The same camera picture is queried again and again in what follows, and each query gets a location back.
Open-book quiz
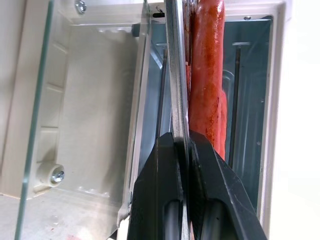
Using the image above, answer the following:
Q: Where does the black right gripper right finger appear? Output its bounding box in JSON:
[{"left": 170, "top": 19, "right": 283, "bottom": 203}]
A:
[{"left": 186, "top": 129, "right": 269, "bottom": 240}]

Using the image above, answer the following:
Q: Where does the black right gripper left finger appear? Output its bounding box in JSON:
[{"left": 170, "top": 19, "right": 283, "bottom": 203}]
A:
[{"left": 126, "top": 131, "right": 187, "bottom": 240}]

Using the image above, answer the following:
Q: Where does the glass oven door cream frame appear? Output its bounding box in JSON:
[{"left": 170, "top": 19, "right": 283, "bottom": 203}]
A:
[{"left": 0, "top": 0, "right": 152, "bottom": 240}]

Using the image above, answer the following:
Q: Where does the short red sausage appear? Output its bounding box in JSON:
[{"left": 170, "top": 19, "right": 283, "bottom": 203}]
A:
[{"left": 216, "top": 88, "right": 229, "bottom": 163}]

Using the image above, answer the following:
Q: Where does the dark oven heating rod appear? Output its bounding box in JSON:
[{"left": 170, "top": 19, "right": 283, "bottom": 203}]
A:
[{"left": 228, "top": 41, "right": 251, "bottom": 170}]

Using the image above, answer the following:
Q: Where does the silver door screw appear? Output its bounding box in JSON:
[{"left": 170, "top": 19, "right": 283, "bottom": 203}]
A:
[
  {"left": 74, "top": 0, "right": 88, "bottom": 15},
  {"left": 49, "top": 166, "right": 66, "bottom": 185}
]

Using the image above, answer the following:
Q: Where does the cream toaster oven body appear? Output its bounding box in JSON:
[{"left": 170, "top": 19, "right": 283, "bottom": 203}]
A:
[{"left": 117, "top": 0, "right": 295, "bottom": 240}]

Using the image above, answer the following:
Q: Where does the long red sausage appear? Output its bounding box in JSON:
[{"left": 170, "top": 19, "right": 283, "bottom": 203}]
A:
[{"left": 187, "top": 0, "right": 227, "bottom": 149}]

